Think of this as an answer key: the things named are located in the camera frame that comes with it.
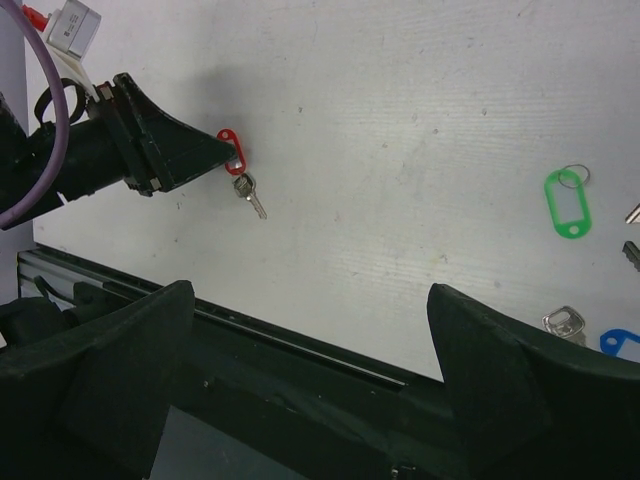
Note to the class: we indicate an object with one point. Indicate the green key tag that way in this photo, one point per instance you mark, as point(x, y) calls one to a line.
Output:
point(564, 191)

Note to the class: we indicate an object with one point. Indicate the silver key by blue tag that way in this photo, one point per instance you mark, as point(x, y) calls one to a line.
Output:
point(566, 323)

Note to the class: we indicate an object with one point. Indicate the dark loose key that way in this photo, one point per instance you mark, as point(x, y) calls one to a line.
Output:
point(632, 253)

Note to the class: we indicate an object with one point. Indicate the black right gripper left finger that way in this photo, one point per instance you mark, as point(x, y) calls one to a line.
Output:
point(85, 392)

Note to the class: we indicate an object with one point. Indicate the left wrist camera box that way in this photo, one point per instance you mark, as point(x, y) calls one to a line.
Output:
point(68, 34)

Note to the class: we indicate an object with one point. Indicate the loose silver key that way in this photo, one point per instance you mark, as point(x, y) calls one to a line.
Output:
point(634, 216)

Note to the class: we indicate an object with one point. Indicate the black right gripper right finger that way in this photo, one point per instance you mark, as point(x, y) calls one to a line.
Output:
point(529, 405)

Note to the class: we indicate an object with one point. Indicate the blue key tag near front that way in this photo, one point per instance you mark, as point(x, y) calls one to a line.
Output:
point(621, 343)

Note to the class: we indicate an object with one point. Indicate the silver key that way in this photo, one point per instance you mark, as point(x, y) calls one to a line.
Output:
point(634, 216)
point(566, 323)
point(245, 188)

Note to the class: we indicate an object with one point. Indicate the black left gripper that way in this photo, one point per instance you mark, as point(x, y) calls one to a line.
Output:
point(104, 144)

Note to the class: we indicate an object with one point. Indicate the red key tag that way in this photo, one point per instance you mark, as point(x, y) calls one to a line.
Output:
point(237, 165)

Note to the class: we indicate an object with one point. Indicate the black front mounting rail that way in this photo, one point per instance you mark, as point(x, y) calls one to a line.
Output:
point(48, 260)

